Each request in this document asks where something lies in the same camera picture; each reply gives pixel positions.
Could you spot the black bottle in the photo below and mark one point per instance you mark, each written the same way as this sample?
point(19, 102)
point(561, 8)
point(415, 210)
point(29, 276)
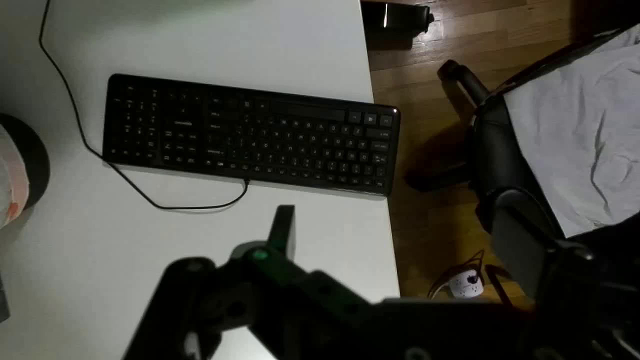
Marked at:
point(400, 21)

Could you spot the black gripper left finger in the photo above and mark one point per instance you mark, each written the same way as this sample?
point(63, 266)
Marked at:
point(180, 301)

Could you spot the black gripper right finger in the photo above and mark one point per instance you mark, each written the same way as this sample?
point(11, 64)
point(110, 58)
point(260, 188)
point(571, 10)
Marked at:
point(580, 313)

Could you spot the black computer keyboard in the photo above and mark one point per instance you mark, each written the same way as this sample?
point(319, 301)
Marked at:
point(253, 133)

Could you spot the black office chair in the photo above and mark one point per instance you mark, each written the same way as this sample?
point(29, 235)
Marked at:
point(501, 167)

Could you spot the trash bin with white liner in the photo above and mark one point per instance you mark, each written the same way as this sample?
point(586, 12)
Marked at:
point(11, 181)

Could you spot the white cloth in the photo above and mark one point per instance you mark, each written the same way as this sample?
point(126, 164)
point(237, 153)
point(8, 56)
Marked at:
point(580, 133)

